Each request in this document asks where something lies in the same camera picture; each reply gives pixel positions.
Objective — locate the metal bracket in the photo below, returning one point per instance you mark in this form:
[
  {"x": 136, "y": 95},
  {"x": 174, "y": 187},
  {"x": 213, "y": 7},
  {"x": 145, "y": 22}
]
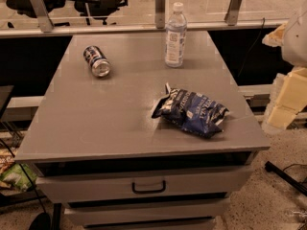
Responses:
[
  {"x": 44, "y": 22},
  {"x": 159, "y": 17},
  {"x": 232, "y": 14}
]

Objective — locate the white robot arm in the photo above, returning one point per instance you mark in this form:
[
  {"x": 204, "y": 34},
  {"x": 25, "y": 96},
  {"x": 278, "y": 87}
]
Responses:
[{"x": 294, "y": 48}]

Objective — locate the grey metal rail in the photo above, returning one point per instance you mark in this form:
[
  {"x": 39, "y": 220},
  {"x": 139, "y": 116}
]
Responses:
[{"x": 148, "y": 28}]

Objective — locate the black stand leg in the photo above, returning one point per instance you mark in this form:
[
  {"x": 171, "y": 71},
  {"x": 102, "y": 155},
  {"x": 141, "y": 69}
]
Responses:
[{"x": 271, "y": 168}]

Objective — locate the grey drawer cabinet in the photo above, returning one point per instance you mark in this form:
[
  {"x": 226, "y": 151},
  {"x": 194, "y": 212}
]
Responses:
[{"x": 92, "y": 137}]

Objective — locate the green snack bag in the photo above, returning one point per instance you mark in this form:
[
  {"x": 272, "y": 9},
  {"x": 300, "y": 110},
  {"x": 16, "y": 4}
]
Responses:
[{"x": 19, "y": 176}]

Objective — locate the left metal bracket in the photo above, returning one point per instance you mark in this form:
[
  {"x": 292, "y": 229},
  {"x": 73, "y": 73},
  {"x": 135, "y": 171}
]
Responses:
[{"x": 44, "y": 22}]

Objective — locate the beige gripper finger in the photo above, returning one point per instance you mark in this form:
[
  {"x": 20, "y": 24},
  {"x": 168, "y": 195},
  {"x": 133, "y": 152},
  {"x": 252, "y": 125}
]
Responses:
[
  {"x": 275, "y": 38},
  {"x": 288, "y": 97}
]

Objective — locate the blue chip bag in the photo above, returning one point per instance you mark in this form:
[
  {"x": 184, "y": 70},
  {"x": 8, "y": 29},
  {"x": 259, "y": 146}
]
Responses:
[{"x": 190, "y": 111}]

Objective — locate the black drawer handle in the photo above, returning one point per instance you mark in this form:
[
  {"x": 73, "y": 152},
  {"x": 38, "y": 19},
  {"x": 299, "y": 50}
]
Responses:
[{"x": 145, "y": 189}]

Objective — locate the middle metal bracket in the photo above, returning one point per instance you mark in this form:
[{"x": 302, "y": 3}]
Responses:
[{"x": 159, "y": 17}]

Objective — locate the right metal bracket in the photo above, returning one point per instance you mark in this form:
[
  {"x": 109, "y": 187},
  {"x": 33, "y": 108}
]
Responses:
[{"x": 232, "y": 14}]

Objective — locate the clear plastic water bottle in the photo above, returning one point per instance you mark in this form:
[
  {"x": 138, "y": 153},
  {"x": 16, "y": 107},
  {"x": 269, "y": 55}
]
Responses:
[{"x": 175, "y": 36}]

